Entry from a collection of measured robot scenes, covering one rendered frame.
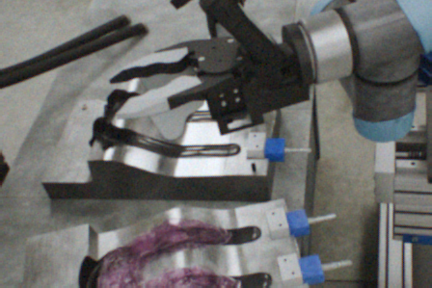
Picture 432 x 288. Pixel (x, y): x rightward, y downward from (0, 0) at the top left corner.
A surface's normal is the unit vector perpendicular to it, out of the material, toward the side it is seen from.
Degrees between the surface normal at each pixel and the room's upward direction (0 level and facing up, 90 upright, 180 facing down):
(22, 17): 0
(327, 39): 36
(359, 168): 0
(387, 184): 90
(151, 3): 0
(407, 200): 90
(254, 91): 82
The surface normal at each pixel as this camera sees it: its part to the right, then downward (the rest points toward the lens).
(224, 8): 0.26, 0.55
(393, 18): 0.04, -0.14
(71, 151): -0.14, -0.68
